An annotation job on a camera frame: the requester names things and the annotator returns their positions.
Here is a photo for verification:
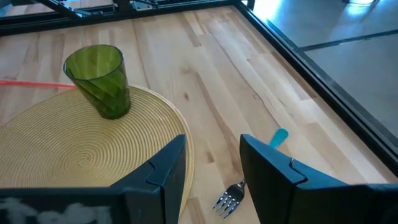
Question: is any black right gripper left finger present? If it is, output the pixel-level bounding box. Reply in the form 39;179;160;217
110;134;187;224

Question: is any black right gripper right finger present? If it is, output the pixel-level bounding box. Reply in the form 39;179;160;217
239;134;348;224

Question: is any teal-handled metal fork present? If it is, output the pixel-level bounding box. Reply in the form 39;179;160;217
212;128;289;219

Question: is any green glass cup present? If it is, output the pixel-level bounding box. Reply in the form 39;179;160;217
63;44;132;120

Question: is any red plastic straw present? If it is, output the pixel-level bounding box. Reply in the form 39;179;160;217
0;78;77;90

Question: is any yellow round woven placemat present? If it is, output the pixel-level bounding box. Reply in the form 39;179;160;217
0;85;195;219

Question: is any silver mounting plate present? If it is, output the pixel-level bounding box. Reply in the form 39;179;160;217
130;0;156;11

